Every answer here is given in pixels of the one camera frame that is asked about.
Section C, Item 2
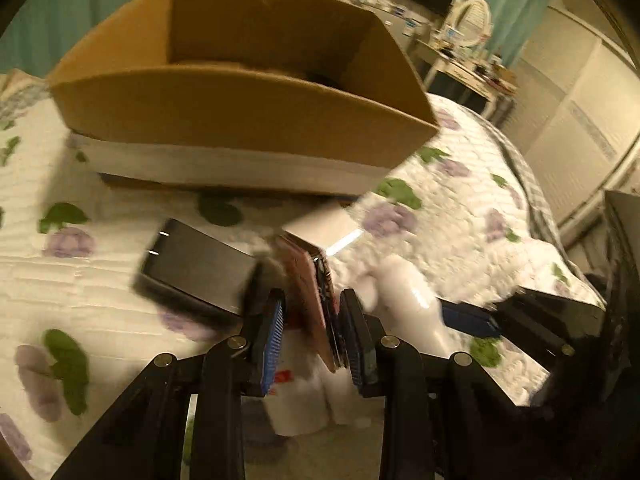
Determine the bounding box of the white cylindrical bottle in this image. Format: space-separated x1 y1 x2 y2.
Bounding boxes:
372 255 463 358

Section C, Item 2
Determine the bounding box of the red rose patterned box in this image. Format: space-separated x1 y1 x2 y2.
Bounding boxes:
276 232 344 373

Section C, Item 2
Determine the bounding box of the small white red tube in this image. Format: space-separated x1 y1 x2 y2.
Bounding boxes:
264 330 363 437

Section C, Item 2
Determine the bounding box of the small white box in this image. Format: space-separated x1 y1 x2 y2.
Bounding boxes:
282 200 363 257

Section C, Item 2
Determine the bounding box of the black rectangular device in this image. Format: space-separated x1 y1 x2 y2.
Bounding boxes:
134 219 259 320

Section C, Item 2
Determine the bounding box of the white louvered wardrobe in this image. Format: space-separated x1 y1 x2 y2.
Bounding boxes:
510 6 639 244

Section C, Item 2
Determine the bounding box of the white dressing table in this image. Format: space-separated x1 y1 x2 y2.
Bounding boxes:
408 39 515 127

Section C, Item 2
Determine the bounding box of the oval white vanity mirror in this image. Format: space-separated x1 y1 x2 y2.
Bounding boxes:
442 0 494 48

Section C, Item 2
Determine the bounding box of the brown cardboard box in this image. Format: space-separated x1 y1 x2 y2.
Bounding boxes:
48 0 438 196

